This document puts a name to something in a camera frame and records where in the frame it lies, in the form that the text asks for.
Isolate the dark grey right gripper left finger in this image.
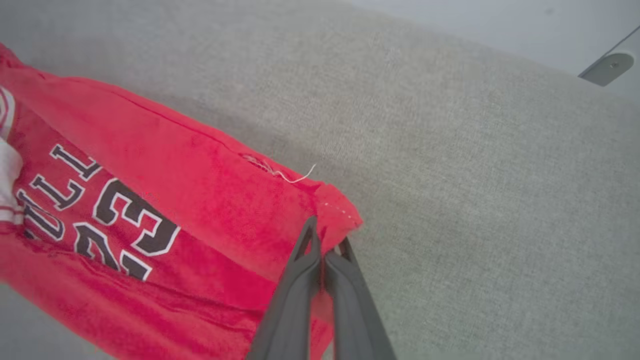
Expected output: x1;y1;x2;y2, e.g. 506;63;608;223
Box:
246;215;325;360

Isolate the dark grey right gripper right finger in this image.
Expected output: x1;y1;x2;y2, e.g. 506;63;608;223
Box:
324;236;398;360

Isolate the red jersey with white sleeves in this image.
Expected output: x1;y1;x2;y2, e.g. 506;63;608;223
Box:
0;42;364;360

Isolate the grey fabric sofa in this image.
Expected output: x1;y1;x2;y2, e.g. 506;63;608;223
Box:
0;0;640;360

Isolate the grey metal bracket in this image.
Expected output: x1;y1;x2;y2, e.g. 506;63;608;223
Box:
578;52;636;87

